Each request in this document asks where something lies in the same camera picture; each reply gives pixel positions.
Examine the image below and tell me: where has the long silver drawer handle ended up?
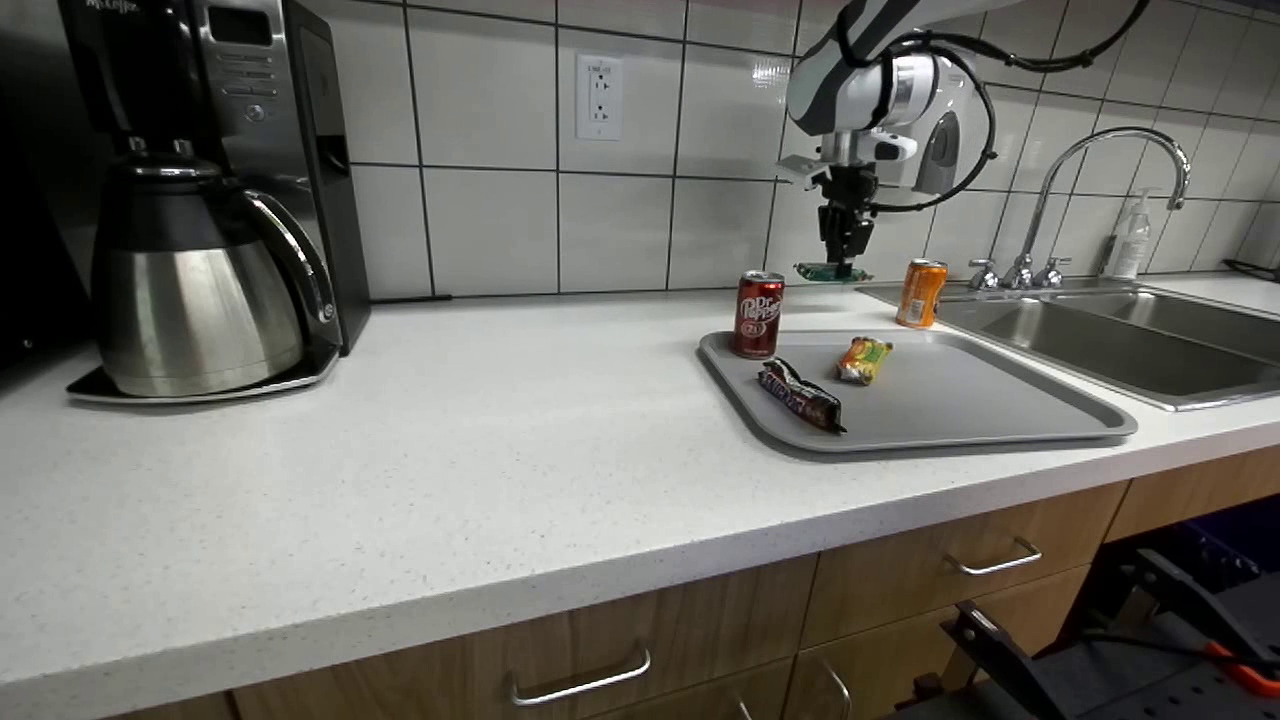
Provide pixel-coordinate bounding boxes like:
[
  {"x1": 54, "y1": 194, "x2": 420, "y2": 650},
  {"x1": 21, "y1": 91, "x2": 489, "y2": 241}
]
[{"x1": 510, "y1": 649, "x2": 657, "y2": 711}]

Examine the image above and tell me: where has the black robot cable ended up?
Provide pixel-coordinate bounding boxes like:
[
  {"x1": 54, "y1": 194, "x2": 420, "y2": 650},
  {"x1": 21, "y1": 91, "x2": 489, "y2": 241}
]
[{"x1": 866, "y1": 0, "x2": 1158, "y2": 214}]

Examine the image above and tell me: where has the gray plastic tray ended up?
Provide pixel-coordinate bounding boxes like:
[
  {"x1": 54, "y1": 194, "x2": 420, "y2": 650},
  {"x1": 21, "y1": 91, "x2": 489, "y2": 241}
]
[{"x1": 692, "y1": 319, "x2": 1142, "y2": 459}]

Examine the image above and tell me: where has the steel coffee carafe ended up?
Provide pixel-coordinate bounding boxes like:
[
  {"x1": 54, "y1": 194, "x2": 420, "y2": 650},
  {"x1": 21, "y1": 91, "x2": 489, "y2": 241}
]
[{"x1": 90, "y1": 156, "x2": 349, "y2": 401}]

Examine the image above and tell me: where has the red soda can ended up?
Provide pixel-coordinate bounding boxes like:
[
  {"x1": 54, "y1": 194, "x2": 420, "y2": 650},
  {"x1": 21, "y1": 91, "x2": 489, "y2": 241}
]
[{"x1": 728, "y1": 264, "x2": 789, "y2": 358}]

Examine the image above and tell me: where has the wooden lower cabinet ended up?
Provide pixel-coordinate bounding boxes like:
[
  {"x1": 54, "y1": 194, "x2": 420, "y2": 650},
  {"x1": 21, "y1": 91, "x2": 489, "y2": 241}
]
[{"x1": 115, "y1": 443, "x2": 1280, "y2": 720}]

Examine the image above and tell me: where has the clear soap bottle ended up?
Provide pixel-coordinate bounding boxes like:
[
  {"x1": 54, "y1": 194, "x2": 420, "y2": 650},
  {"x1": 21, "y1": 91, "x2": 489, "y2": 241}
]
[{"x1": 1101, "y1": 194, "x2": 1158, "y2": 288}]

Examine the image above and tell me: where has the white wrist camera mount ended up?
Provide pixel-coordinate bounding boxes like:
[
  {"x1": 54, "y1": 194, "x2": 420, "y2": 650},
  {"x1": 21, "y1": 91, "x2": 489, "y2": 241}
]
[{"x1": 775, "y1": 127, "x2": 929, "y2": 178}]

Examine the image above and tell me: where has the dark brown candy bar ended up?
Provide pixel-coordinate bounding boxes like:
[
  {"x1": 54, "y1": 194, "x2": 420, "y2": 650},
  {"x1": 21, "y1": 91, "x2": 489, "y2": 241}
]
[{"x1": 755, "y1": 351, "x2": 852, "y2": 441}]

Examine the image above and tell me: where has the yellow candy bar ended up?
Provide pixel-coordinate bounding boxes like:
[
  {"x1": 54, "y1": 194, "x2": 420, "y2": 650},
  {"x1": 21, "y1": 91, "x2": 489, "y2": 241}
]
[{"x1": 834, "y1": 333, "x2": 899, "y2": 392}]

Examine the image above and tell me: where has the orange soda can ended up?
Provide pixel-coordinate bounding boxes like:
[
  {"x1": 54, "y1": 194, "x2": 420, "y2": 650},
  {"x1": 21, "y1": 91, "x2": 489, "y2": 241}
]
[{"x1": 894, "y1": 254, "x2": 951, "y2": 333}]

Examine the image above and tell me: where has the chrome faucet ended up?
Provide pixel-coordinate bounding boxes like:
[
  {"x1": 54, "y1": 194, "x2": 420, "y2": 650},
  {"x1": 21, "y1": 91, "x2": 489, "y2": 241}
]
[{"x1": 963, "y1": 125, "x2": 1198, "y2": 298}]

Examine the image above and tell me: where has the white wall outlet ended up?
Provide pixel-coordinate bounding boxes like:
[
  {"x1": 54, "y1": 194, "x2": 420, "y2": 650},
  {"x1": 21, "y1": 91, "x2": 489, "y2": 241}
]
[{"x1": 575, "y1": 51, "x2": 627, "y2": 142}]

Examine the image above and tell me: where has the black equipment cart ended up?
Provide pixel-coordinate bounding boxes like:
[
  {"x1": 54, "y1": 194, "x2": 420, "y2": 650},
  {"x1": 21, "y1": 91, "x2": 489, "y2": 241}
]
[{"x1": 894, "y1": 510, "x2": 1280, "y2": 720}]

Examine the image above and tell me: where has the white wall soap dispenser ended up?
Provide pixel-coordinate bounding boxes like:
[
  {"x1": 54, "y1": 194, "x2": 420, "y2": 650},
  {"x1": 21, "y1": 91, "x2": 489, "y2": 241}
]
[{"x1": 915, "y1": 51, "x2": 990, "y2": 201}]

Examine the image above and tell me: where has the stainless steel sink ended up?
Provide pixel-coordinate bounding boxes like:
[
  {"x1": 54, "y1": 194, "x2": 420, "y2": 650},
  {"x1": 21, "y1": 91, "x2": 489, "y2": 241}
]
[{"x1": 933, "y1": 281, "x2": 1280, "y2": 413}]

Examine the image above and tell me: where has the black coffee maker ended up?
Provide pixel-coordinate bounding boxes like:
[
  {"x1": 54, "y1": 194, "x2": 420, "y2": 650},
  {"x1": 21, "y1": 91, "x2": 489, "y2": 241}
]
[{"x1": 58, "y1": 0, "x2": 377, "y2": 406}]

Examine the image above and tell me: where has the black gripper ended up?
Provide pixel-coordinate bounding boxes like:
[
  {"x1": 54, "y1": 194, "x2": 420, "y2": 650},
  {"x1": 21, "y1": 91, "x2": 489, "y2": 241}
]
[{"x1": 812, "y1": 164, "x2": 884, "y2": 281}]

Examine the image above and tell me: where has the short silver drawer handle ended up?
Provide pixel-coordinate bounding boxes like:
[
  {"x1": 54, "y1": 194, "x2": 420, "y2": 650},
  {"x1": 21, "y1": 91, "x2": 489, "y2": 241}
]
[{"x1": 951, "y1": 537, "x2": 1048, "y2": 582}]

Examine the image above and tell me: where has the black microwave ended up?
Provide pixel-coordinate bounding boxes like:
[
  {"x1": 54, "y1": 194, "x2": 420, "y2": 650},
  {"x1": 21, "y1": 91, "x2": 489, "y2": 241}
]
[{"x1": 0, "y1": 0, "x2": 103, "y2": 392}]

